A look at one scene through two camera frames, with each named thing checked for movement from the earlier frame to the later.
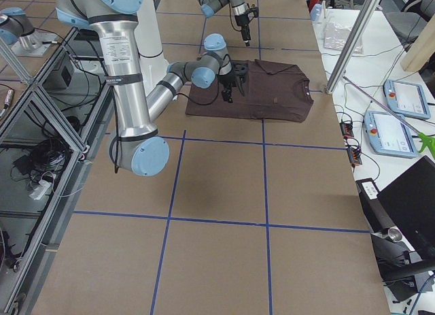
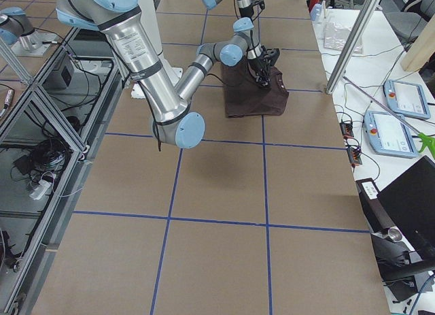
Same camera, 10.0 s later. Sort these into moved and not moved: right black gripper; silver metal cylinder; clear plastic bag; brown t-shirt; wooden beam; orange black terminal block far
Moved: brown t-shirt; right black gripper
Not moved: orange black terminal block far; clear plastic bag; silver metal cylinder; wooden beam
